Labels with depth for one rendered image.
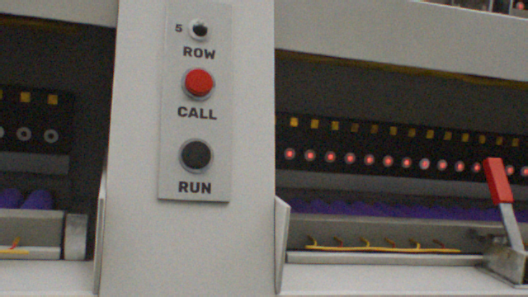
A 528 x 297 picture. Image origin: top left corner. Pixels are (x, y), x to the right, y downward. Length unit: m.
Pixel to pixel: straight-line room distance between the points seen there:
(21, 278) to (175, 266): 0.08
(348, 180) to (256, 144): 0.22
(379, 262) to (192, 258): 0.14
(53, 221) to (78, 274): 0.04
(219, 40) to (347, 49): 0.09
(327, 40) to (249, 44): 0.06
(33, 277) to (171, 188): 0.09
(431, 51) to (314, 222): 0.15
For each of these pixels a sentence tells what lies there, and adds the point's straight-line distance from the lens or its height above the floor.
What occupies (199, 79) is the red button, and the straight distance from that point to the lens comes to 0.30.
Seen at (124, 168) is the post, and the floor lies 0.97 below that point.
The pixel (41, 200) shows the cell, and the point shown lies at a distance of 0.40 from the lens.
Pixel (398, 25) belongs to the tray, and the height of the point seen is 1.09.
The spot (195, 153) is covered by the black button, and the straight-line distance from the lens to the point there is 0.29.
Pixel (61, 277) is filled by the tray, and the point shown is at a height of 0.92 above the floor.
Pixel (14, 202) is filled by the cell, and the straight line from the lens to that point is 0.40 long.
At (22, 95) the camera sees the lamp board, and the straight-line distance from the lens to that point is 0.46.
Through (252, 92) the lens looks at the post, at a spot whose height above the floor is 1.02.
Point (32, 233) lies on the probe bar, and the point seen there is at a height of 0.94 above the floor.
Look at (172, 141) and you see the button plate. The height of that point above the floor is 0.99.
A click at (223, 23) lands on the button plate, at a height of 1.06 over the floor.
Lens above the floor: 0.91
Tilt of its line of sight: 14 degrees up
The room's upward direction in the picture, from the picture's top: straight up
